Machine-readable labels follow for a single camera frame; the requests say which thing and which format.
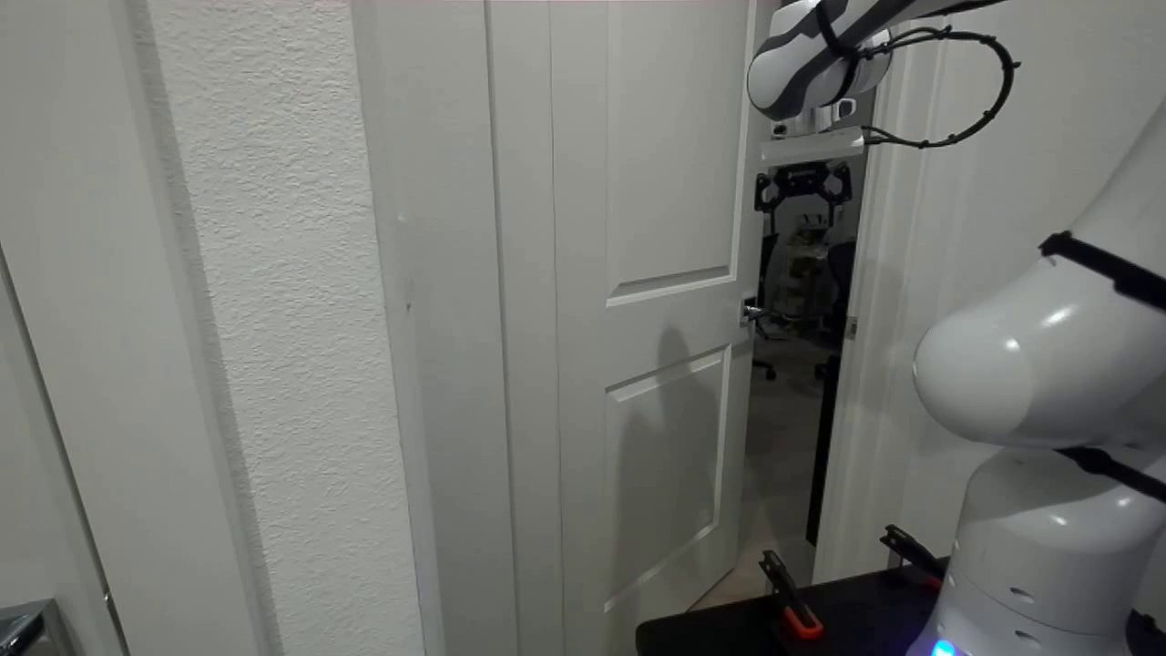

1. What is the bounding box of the white panelled door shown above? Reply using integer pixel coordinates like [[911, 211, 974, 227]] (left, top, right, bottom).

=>
[[485, 0, 764, 656]]

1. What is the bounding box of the black robot base board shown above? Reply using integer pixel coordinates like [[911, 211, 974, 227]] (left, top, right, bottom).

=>
[[634, 563, 1166, 656]]

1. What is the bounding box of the black orange spring clamp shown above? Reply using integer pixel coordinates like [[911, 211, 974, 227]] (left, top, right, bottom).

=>
[[758, 545, 830, 645], [880, 522, 954, 589]]

